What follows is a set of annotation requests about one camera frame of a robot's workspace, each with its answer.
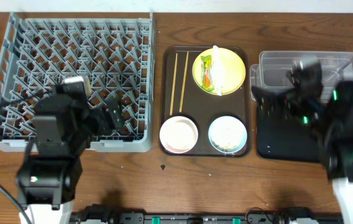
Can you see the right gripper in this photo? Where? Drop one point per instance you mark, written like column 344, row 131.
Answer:
column 288, row 101

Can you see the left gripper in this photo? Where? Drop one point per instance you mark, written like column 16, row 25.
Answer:
column 100, row 115

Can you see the light blue bowl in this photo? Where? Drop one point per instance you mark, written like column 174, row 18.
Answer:
column 227, row 134

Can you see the white napkin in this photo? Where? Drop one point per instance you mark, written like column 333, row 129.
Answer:
column 218, row 70

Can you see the green orange snack wrapper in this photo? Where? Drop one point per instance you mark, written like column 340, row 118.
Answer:
column 206, row 78

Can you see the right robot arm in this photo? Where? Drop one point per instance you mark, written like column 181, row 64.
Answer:
column 330, row 124

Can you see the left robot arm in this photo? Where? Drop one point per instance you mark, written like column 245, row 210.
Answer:
column 51, row 169

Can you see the black waste tray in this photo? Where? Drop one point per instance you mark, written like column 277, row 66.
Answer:
column 285, row 139

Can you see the clear plastic waste bin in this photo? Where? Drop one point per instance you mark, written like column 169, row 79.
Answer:
column 271, row 71

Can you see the grey dishwasher rack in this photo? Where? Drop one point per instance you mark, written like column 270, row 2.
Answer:
column 116, row 55

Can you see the yellow plate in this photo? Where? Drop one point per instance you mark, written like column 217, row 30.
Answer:
column 234, row 71

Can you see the pink bowl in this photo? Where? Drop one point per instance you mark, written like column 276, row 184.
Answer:
column 178, row 134

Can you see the dark brown serving tray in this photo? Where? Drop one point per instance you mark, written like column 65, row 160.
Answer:
column 199, row 106

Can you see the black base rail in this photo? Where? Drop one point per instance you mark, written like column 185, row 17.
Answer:
column 105, row 215

